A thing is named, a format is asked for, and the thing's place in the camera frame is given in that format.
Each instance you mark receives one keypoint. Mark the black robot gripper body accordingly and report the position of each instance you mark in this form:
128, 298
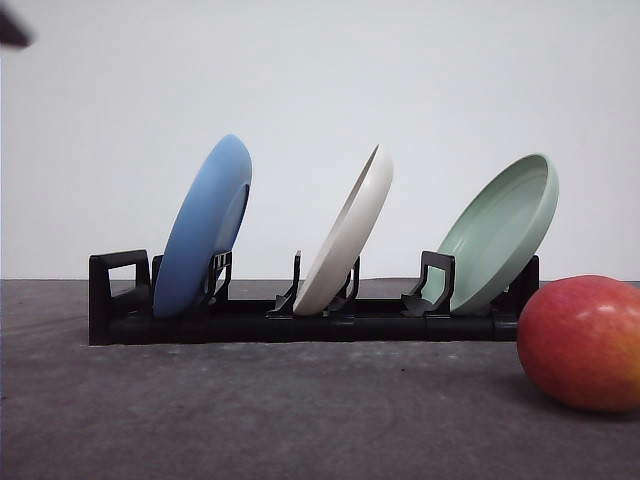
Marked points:
12, 34

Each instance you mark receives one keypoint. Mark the white plate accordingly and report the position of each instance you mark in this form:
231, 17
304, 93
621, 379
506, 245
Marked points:
349, 237

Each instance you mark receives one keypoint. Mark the red pomegranate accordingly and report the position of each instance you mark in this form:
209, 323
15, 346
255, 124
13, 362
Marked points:
579, 341

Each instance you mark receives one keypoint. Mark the blue plate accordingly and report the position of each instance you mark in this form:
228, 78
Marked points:
206, 224

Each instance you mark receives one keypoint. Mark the green plate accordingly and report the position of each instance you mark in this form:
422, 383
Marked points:
498, 233

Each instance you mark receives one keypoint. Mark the black plastic dish rack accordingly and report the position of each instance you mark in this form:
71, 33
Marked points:
123, 311

